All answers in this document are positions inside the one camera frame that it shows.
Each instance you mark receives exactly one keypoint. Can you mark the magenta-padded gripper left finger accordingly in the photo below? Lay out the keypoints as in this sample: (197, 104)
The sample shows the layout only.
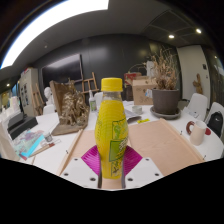
(78, 170)

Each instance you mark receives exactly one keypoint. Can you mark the white plaster bust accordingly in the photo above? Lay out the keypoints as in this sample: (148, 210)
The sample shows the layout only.
(48, 95)

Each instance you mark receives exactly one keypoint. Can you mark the dried plant in grey pot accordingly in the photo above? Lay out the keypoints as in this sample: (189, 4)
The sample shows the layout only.
(165, 100)

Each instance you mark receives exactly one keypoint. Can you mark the black flat case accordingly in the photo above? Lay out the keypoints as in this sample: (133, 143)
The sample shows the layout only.
(21, 126)

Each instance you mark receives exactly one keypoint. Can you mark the long bright ceiling light panel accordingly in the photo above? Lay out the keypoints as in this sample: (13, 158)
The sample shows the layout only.
(50, 23)

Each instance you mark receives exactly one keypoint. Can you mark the brown wooden figure statue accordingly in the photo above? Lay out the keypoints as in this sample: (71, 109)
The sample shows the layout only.
(198, 85)

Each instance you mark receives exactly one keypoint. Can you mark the wooden easel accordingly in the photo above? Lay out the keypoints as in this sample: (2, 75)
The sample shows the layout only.
(90, 83)
(37, 100)

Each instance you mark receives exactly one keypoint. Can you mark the yellow drink bottle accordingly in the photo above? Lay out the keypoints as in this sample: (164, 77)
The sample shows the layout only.
(110, 126)

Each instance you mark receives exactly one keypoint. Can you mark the light wooden drawing board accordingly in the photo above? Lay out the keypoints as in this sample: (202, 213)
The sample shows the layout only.
(160, 143)

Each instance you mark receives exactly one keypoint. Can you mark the white plastic chair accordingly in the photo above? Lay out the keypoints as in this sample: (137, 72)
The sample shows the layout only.
(198, 103)
(216, 107)
(98, 100)

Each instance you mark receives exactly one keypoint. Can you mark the white cabinet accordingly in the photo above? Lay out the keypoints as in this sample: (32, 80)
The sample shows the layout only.
(28, 90)

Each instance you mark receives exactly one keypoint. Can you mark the small yellow tag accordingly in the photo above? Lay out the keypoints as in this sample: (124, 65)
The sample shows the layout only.
(143, 121)

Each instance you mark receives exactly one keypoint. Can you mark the small glass jar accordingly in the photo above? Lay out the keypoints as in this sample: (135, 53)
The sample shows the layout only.
(48, 137)

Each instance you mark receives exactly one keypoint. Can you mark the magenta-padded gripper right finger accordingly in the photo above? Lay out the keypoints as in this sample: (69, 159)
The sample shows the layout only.
(145, 170)

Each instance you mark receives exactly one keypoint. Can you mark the golden relief sculpture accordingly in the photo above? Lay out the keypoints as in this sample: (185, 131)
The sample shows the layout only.
(71, 108)

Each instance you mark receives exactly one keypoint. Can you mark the grey plant saucer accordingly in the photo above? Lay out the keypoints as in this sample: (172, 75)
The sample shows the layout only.
(166, 116)

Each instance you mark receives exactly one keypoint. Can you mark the black wall screen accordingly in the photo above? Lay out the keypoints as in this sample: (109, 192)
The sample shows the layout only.
(61, 71)

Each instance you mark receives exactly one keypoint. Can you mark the colourful book stack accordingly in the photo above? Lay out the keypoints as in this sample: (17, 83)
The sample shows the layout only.
(26, 141)

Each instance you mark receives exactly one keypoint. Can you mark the round ceiling spotlight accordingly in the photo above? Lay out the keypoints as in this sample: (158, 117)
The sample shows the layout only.
(171, 36)
(198, 30)

